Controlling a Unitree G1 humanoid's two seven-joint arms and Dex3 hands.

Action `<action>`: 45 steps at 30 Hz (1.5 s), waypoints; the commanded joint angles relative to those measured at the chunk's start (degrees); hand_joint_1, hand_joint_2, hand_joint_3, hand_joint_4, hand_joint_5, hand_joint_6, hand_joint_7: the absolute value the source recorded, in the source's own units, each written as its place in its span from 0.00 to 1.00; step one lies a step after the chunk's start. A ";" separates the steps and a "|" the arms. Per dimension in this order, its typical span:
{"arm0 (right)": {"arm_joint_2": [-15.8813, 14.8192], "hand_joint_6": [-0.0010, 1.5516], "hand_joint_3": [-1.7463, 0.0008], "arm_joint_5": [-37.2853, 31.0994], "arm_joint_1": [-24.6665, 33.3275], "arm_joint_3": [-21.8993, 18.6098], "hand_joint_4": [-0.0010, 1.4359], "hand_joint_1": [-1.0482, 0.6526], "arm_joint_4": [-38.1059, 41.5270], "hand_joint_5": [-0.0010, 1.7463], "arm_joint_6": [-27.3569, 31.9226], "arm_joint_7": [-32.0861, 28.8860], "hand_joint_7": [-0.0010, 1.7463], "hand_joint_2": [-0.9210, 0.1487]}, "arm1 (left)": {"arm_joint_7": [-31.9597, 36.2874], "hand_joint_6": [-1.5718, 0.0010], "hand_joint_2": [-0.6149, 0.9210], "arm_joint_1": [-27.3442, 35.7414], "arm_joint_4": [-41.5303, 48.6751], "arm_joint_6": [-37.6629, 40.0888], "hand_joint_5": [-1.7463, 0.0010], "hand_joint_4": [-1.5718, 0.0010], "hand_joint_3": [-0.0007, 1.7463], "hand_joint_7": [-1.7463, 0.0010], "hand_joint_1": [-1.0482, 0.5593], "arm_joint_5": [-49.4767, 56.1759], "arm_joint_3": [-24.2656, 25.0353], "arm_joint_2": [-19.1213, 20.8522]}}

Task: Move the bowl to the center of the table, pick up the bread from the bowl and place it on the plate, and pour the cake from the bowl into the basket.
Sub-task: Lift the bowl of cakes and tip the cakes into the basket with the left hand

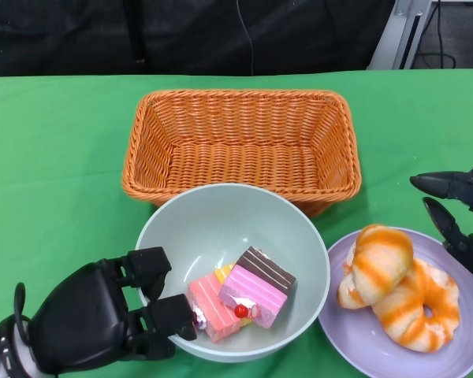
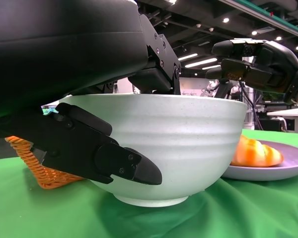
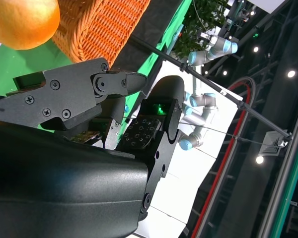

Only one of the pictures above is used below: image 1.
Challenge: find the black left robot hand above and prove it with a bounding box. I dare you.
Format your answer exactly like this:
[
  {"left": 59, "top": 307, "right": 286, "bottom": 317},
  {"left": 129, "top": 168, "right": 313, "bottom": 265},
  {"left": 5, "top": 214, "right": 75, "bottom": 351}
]
[{"left": 25, "top": 246, "right": 200, "bottom": 373}]

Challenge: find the orange striped bread roll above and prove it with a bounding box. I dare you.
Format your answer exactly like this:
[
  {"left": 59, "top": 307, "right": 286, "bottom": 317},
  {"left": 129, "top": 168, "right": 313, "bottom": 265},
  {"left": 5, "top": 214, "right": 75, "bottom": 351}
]
[
  {"left": 372, "top": 258, "right": 460, "bottom": 353},
  {"left": 336, "top": 223, "right": 415, "bottom": 311}
]

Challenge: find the red cake with cherries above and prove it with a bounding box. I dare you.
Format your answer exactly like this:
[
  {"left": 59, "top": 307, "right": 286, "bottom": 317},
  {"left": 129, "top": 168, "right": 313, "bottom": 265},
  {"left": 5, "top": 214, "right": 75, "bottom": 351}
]
[{"left": 187, "top": 264, "right": 248, "bottom": 343}]

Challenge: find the grey round bowl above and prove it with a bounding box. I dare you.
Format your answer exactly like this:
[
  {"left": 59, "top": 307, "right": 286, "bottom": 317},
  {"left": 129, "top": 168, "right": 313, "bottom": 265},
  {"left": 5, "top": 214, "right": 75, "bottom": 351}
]
[{"left": 135, "top": 183, "right": 333, "bottom": 363}]

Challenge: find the pink layered cake slice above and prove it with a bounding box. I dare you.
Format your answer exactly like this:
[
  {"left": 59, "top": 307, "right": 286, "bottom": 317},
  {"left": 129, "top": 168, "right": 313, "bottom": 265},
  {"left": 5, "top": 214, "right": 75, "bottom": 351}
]
[{"left": 217, "top": 264, "right": 289, "bottom": 332}]

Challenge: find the chocolate layered cake slice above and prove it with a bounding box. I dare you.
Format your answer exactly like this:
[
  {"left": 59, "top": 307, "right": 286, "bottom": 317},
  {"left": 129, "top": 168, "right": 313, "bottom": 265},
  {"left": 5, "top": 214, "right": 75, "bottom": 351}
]
[{"left": 235, "top": 246, "right": 298, "bottom": 295}]

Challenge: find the lavender round plate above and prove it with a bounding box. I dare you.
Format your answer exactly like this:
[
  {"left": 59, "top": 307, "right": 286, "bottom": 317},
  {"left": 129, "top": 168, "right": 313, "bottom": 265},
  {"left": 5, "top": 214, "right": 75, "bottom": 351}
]
[{"left": 317, "top": 228, "right": 473, "bottom": 378}]

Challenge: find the orange wicker basket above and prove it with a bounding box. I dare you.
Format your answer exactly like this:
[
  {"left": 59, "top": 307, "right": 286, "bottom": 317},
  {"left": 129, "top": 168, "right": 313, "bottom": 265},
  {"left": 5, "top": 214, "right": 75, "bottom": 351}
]
[{"left": 121, "top": 89, "right": 360, "bottom": 219}]

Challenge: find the black fabric backdrop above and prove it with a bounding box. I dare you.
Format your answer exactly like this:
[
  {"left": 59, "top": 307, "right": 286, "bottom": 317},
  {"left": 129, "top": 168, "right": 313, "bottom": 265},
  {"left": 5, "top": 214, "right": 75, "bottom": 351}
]
[{"left": 0, "top": 0, "right": 396, "bottom": 79}]

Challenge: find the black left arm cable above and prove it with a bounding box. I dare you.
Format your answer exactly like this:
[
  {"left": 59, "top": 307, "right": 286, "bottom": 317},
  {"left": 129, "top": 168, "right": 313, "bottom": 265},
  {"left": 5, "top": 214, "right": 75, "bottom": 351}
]
[{"left": 0, "top": 280, "right": 29, "bottom": 378}]

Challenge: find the black floor cable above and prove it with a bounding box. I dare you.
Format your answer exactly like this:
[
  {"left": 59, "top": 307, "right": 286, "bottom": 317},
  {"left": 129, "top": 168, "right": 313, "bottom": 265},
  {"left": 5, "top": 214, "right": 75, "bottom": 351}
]
[{"left": 415, "top": 0, "right": 458, "bottom": 70}]

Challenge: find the grey aluminium frame post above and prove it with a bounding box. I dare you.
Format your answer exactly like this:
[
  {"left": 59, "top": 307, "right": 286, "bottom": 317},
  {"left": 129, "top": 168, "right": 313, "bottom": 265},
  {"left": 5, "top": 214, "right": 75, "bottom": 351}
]
[{"left": 365, "top": 0, "right": 434, "bottom": 72}]

